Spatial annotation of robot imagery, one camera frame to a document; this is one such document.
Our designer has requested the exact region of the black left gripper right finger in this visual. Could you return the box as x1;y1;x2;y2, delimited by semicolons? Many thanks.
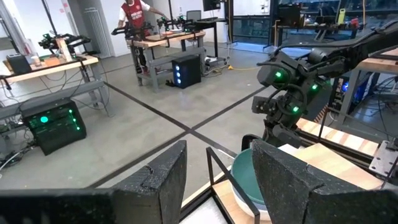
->
251;139;398;224

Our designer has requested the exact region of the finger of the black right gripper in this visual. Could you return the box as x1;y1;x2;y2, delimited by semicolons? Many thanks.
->
241;133;264;152

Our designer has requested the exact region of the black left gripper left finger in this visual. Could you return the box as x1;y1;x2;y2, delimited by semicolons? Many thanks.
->
0;139;188;224

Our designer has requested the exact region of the teal ceramic bowl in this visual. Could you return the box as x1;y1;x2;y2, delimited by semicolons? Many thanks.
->
230;148;267;206

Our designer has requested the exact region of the large white ribbed bowl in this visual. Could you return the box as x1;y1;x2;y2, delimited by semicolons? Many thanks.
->
230;183;271;222

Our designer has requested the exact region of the black computer with blue lights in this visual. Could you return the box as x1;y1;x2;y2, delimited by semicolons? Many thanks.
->
172;55;202;90

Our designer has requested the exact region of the black computer with green lights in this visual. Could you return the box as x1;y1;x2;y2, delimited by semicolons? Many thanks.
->
21;98;87;156

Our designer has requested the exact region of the black desk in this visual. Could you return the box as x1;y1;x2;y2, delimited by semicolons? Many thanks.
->
195;17;228;65

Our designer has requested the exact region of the wooden workbench with robot arms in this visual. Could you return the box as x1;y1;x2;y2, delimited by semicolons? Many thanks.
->
126;30;206;91

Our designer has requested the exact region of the grey office chair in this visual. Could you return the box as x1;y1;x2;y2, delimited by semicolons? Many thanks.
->
186;9;202;23

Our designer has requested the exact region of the black monitor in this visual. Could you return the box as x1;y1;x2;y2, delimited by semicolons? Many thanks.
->
202;0;221;12

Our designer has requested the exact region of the person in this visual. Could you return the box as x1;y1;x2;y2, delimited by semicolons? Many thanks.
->
117;0;169;73

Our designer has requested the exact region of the white radiator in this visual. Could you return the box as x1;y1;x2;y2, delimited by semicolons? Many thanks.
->
83;7;112;58

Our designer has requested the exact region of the black box on workbench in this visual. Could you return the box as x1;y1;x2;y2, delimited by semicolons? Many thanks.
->
6;53;32;75

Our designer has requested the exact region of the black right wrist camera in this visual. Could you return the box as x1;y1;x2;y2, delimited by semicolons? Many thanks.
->
251;95;279;115

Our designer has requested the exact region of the black frame wooden shelf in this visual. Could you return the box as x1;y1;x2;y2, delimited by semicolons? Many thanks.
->
205;141;385;224

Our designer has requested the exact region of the yellow cable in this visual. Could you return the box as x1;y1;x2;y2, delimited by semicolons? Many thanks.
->
228;64;259;72

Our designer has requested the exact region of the silver metal corner bracket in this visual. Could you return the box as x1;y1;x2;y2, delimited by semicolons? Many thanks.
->
369;140;398;178

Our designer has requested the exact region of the wooden workbench with grey frame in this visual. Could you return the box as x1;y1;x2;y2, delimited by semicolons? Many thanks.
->
0;54;111;121

